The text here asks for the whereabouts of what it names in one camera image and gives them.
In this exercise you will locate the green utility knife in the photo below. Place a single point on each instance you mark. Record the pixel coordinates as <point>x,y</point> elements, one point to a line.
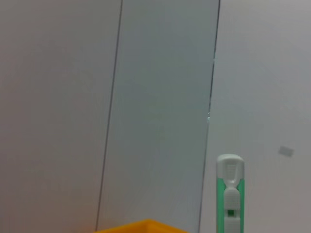
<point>230,199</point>

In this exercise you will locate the yellow plastic bin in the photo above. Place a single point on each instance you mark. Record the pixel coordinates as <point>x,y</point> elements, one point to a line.
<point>145,227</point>

